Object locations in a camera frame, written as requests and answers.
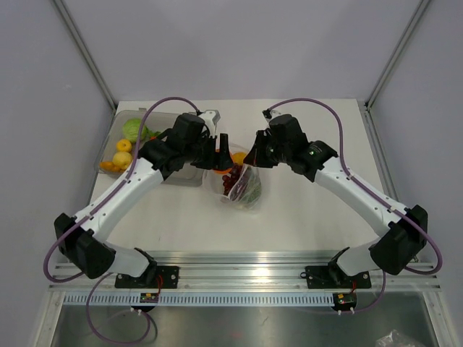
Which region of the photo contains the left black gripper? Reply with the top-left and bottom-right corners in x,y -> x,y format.
184,132 -> 232,171

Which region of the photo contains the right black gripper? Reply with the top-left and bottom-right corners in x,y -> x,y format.
245,130 -> 292,168

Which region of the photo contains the yellow lemon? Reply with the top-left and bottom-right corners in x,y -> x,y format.
112,151 -> 132,170
231,152 -> 247,166

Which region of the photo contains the purple grape bunch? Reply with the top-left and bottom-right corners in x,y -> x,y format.
222,164 -> 243,196

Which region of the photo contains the green netted melon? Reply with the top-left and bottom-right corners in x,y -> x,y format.
239,166 -> 262,209

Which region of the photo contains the clear zip top bag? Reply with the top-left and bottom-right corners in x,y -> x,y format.
202,144 -> 262,210

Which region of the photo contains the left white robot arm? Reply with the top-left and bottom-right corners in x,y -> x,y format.
54,111 -> 233,288

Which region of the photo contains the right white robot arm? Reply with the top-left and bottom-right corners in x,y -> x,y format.
244,111 -> 428,286

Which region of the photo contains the green cabbage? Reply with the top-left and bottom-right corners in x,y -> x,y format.
122,118 -> 148,143

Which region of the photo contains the small orange fruit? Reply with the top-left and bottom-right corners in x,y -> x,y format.
99,161 -> 121,172

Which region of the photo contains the crumpled plastic wrap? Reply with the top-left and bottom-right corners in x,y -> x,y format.
375,330 -> 422,347

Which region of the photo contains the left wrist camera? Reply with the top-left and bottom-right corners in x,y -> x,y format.
199,110 -> 221,137

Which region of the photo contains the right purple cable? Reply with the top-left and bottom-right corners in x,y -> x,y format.
269,97 -> 445,315

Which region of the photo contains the purple cable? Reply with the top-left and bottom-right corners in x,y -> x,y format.
43,96 -> 202,343
269,97 -> 445,315

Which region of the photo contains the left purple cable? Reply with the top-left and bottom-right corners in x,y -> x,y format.
43,96 -> 202,343

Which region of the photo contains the aluminium rail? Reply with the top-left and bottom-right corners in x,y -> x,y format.
48,251 -> 442,293

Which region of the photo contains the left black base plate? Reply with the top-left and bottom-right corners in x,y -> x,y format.
114,265 -> 179,289

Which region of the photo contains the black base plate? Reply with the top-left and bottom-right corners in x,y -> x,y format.
300,265 -> 372,289
114,265 -> 179,289

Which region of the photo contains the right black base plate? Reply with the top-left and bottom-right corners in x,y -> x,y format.
300,265 -> 372,289

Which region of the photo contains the white slotted cable duct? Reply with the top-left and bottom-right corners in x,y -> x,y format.
64,291 -> 334,307

